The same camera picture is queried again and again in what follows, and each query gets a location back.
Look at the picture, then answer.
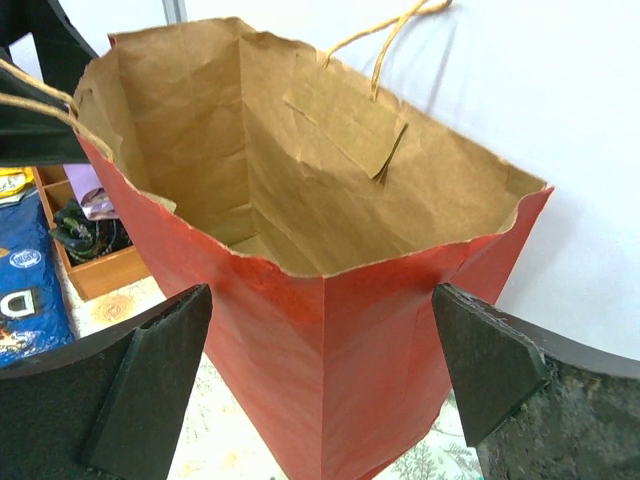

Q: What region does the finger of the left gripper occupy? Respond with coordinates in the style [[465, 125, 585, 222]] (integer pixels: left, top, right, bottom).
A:
[[0, 0, 99, 169]]

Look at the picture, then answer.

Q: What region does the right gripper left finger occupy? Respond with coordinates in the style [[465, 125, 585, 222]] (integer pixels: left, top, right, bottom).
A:
[[1, 284, 212, 480]]

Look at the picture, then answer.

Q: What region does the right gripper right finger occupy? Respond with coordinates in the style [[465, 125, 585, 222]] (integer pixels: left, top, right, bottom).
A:
[[432, 284, 639, 480]]

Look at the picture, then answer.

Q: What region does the yellow snack packet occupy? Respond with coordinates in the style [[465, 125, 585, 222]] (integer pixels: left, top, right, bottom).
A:
[[0, 167, 35, 207]]

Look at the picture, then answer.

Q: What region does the blue Doritos chip bag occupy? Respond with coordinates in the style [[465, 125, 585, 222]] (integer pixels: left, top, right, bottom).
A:
[[1, 192, 75, 367]]

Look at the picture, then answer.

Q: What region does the red paper bag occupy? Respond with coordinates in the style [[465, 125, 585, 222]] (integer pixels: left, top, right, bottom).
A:
[[0, 0, 555, 480]]

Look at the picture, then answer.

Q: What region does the purple star cloth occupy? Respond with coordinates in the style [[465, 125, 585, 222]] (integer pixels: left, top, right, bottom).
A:
[[63, 163, 119, 221]]

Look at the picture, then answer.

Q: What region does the dark patterned cloth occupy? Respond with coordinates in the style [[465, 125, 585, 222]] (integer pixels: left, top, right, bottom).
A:
[[50, 199, 133, 266]]

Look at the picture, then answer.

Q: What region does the wooden compartment tray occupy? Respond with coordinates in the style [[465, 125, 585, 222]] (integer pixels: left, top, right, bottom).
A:
[[32, 165, 151, 301]]

